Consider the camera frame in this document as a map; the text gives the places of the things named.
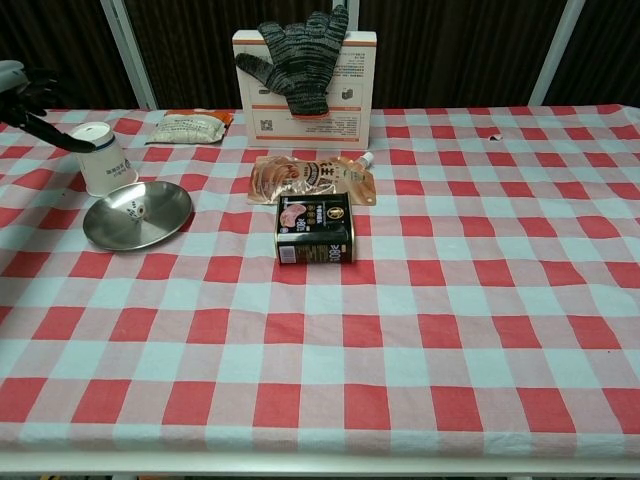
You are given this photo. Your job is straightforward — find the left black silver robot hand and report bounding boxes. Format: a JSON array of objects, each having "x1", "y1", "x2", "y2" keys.
[{"x1": 0, "y1": 59, "x2": 96, "y2": 154}]

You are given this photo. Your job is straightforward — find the white paper cup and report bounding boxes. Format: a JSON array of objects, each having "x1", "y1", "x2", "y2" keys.
[{"x1": 68, "y1": 121, "x2": 138, "y2": 197}]

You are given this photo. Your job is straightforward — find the round metal plate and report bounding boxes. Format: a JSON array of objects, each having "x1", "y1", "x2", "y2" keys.
[{"x1": 82, "y1": 180, "x2": 195, "y2": 253}]

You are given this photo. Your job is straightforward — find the white orange food packet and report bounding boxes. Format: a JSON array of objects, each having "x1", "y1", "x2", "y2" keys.
[{"x1": 144, "y1": 109, "x2": 236, "y2": 147}]

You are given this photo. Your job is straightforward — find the grey black knitted glove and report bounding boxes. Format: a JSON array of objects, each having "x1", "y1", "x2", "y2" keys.
[{"x1": 234, "y1": 4, "x2": 350, "y2": 119}]

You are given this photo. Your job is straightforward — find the orange spouted food pouch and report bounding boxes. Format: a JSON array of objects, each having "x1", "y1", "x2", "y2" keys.
[{"x1": 246, "y1": 151, "x2": 378, "y2": 207}]

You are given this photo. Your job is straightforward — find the black luncheon meat can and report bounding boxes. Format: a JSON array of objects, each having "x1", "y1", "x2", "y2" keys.
[{"x1": 274, "y1": 193, "x2": 358, "y2": 267}]

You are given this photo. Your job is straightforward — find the white orange cardboard box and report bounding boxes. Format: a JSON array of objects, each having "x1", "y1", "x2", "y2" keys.
[{"x1": 231, "y1": 28, "x2": 379, "y2": 150}]

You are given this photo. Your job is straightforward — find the red white checkered tablecloth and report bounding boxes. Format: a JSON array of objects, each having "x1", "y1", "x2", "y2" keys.
[{"x1": 0, "y1": 103, "x2": 640, "y2": 455}]

